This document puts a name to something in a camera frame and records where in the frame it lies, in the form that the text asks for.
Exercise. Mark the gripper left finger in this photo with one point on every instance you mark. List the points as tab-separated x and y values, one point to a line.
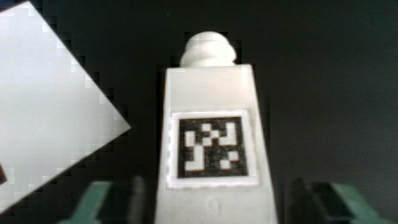
112	203

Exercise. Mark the white square tabletop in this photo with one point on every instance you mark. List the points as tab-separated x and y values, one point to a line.
59	119

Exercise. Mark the white leg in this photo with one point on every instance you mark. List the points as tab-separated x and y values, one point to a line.
214	179

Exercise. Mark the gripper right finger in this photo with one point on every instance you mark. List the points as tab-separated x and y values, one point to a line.
327	203

